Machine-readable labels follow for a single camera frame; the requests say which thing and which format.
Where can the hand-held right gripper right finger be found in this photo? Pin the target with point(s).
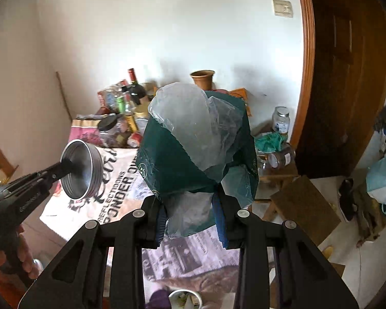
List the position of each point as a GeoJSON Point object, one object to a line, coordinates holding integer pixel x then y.
{"type": "Point", "coordinates": [260, 254]}

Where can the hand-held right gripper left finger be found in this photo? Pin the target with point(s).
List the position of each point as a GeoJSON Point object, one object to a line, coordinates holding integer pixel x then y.
{"type": "Point", "coordinates": [128, 247]}

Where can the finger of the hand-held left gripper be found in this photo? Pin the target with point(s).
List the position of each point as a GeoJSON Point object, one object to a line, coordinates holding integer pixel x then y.
{"type": "Point", "coordinates": [53, 177]}
{"type": "Point", "coordinates": [51, 168]}

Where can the metal jar lid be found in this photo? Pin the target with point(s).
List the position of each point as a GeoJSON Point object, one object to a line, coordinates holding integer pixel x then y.
{"type": "Point", "coordinates": [80, 170]}

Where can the dark green plastic bag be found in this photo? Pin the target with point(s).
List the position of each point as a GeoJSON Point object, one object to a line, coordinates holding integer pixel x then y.
{"type": "Point", "coordinates": [167, 154]}

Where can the green bag with plastic liner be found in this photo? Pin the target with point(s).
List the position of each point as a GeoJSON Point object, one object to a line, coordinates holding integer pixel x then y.
{"type": "Point", "coordinates": [193, 128]}

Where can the person's left hand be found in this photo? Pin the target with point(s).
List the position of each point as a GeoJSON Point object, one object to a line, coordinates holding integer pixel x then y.
{"type": "Point", "coordinates": [27, 254]}

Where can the purple cloth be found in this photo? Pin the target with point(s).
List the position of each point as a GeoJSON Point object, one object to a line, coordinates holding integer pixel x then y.
{"type": "Point", "coordinates": [157, 299]}

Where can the wooden stool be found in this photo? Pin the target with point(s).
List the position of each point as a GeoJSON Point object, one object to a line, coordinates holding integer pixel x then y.
{"type": "Point", "coordinates": [304, 206]}

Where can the printed newspaper tablecloth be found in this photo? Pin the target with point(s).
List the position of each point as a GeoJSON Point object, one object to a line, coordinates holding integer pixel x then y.
{"type": "Point", "coordinates": [122, 180]}

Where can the clear jar with black lid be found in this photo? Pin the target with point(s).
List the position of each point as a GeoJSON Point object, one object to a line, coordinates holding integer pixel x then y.
{"type": "Point", "coordinates": [111, 130]}

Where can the white bowl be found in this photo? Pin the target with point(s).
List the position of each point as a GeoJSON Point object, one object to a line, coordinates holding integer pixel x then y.
{"type": "Point", "coordinates": [185, 300]}

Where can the small jar with red lid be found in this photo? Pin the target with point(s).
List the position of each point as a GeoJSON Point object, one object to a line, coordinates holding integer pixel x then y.
{"type": "Point", "coordinates": [136, 139]}

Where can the jar with brown contents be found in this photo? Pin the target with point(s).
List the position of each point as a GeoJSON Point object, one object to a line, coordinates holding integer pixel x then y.
{"type": "Point", "coordinates": [281, 159]}

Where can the jar with yellow lid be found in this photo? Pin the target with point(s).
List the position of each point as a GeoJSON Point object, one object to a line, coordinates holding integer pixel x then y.
{"type": "Point", "coordinates": [141, 119]}

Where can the black shoe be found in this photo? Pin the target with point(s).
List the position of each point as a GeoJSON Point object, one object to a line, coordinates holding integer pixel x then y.
{"type": "Point", "coordinates": [347, 199]}

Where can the crumpled green plastic bag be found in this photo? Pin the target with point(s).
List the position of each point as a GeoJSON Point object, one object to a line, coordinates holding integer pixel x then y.
{"type": "Point", "coordinates": [270, 141]}

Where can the dark wine bottle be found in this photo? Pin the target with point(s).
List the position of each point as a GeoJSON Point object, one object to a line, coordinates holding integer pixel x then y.
{"type": "Point", "coordinates": [135, 87]}

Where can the glass jar with white lid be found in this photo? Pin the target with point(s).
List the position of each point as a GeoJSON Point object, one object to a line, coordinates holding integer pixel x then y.
{"type": "Point", "coordinates": [281, 120]}

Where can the orange packet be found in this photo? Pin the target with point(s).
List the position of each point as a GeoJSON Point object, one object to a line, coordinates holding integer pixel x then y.
{"type": "Point", "coordinates": [242, 96]}

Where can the clay pot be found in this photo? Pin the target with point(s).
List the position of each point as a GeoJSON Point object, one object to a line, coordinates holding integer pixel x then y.
{"type": "Point", "coordinates": [202, 79]}

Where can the wooden door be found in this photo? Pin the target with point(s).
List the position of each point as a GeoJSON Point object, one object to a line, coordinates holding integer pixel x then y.
{"type": "Point", "coordinates": [347, 70]}

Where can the wall light switch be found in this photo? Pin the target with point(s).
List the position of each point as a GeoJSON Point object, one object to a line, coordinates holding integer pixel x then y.
{"type": "Point", "coordinates": [283, 7]}

